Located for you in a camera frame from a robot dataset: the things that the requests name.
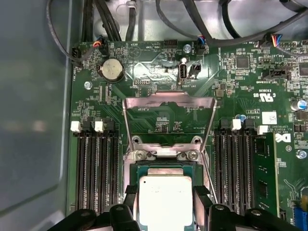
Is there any silver CPU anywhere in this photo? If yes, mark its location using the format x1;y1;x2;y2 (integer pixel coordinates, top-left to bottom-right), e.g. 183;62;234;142
136;165;195;231

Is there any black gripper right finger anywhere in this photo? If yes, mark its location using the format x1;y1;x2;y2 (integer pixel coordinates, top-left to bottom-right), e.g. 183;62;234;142
192;184;299;231

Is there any dark grey fan cable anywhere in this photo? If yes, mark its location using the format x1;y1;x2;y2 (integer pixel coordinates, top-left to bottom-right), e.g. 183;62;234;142
46;0;80;64

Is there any black PC case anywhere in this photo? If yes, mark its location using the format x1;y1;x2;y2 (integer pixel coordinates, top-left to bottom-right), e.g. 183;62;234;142
0;0;308;231

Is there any green motherboard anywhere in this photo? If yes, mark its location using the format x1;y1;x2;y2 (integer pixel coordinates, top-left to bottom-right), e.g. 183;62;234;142
66;39;308;231

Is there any black fan connector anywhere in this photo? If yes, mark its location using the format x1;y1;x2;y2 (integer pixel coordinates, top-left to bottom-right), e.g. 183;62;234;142
71;46;82;67

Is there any metal socket cover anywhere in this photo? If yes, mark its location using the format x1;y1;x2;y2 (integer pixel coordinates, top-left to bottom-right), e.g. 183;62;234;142
122;90;218;161

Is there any connector with orange wires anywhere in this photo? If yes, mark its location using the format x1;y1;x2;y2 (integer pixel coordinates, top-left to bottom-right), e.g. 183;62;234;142
92;35;108;55

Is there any round coin battery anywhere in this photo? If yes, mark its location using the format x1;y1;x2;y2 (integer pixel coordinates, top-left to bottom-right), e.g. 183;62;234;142
97;58;125;84

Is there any thick black cable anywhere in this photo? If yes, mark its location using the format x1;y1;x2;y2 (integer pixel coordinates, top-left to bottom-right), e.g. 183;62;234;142
180;0;308;48

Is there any internal USB port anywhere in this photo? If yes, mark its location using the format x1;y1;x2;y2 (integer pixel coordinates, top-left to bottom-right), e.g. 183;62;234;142
178;62;188;85

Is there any connector with blue wires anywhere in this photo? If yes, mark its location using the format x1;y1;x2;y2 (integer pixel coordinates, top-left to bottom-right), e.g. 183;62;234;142
196;35;208;55

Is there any green RAM stick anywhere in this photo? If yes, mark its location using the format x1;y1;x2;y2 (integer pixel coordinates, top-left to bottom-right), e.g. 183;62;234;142
254;133;282;218

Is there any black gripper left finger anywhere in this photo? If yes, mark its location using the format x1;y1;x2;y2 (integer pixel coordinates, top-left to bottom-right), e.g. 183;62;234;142
68;184;142;231

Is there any blue expansion slot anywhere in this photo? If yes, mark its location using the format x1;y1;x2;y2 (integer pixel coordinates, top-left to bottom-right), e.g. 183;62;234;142
291;199;308;231

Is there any wire locking lever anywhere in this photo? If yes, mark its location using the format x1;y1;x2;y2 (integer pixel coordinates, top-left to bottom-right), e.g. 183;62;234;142
201;149;219;206

